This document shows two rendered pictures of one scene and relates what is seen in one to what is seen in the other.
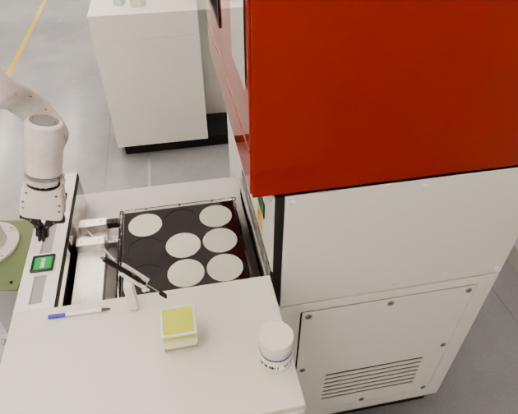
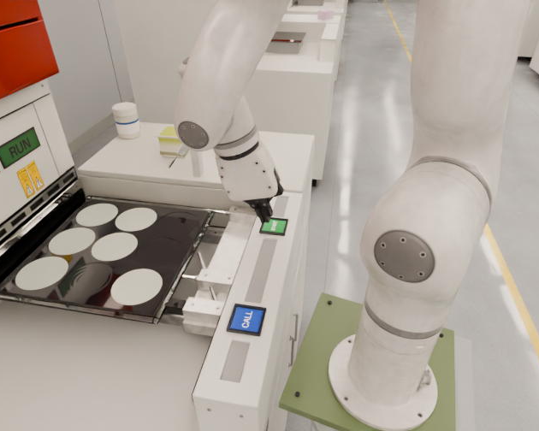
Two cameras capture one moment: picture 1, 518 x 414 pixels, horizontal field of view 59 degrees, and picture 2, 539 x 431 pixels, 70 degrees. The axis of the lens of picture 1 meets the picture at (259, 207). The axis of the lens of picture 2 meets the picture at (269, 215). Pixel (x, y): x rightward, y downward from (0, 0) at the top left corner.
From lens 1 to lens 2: 1.69 m
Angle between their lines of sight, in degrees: 101
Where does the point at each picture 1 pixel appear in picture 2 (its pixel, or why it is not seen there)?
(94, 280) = (228, 245)
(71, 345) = not seen: hidden behind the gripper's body
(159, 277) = (163, 221)
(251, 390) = (156, 129)
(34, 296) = (283, 203)
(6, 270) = (340, 321)
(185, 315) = (167, 132)
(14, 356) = (297, 167)
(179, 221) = (91, 278)
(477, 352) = not seen: outside the picture
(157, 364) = not seen: hidden behind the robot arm
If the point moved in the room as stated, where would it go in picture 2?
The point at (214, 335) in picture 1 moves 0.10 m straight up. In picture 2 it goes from (155, 150) to (149, 117)
